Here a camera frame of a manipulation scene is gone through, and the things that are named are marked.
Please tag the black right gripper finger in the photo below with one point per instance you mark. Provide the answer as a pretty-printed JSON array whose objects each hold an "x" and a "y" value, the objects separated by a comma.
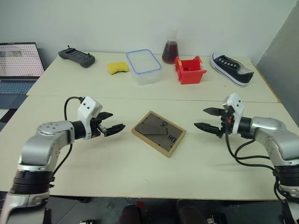
[
  {"x": 213, "y": 111},
  {"x": 208, "y": 128}
]

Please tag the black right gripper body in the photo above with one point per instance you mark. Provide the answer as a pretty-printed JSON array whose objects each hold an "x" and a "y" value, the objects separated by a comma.
[{"x": 226, "y": 123}]

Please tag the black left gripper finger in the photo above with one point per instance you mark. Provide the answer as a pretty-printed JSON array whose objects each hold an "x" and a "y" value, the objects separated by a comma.
[
  {"x": 105, "y": 115},
  {"x": 115, "y": 128}
]

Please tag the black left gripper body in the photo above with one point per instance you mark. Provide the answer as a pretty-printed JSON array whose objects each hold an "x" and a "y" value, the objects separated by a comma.
[{"x": 95, "y": 128}]

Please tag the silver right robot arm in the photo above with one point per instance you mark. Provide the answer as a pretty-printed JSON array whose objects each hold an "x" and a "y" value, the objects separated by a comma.
[{"x": 273, "y": 140}]

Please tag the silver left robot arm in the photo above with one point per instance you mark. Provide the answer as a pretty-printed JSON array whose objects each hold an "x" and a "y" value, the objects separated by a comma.
[{"x": 44, "y": 149}]

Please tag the laptop computer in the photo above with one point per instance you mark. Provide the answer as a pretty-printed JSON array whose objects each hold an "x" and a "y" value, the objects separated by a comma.
[{"x": 16, "y": 65}]

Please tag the black and white sneaker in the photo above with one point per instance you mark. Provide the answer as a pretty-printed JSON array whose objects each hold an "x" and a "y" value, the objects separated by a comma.
[{"x": 231, "y": 70}]

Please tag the red plastic parts bin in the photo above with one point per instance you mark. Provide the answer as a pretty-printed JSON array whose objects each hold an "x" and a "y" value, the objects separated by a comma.
[{"x": 189, "y": 72}]

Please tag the yellow sponge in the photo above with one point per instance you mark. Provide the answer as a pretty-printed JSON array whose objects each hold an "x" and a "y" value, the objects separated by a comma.
[{"x": 117, "y": 67}]

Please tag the clear plastic food container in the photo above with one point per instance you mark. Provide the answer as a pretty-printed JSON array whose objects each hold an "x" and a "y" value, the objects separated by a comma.
[{"x": 144, "y": 67}]

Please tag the dark grey handheld controller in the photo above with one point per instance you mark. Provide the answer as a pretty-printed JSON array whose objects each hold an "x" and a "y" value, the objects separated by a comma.
[{"x": 77, "y": 57}]

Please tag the glass flask with brown liquid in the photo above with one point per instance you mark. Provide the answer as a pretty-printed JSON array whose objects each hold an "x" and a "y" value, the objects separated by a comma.
[{"x": 171, "y": 52}]

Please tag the grey partition panel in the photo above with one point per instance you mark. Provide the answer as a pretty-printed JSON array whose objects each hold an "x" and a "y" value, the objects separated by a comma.
[{"x": 280, "y": 58}]

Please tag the dark rounded shape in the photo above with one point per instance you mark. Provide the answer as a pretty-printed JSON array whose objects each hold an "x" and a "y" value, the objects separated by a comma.
[{"x": 130, "y": 214}]

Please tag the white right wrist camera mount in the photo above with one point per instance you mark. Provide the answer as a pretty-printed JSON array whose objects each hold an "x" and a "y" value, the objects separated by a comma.
[{"x": 237, "y": 109}]

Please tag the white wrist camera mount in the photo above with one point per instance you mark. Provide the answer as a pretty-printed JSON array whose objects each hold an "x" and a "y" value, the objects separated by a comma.
[
  {"x": 237, "y": 109},
  {"x": 87, "y": 109}
]

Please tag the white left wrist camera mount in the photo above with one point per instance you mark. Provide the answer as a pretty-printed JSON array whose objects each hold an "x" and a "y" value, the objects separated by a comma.
[{"x": 87, "y": 109}]

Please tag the wooden picture frame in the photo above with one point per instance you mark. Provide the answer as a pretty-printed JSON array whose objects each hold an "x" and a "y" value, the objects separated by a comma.
[{"x": 156, "y": 134}]

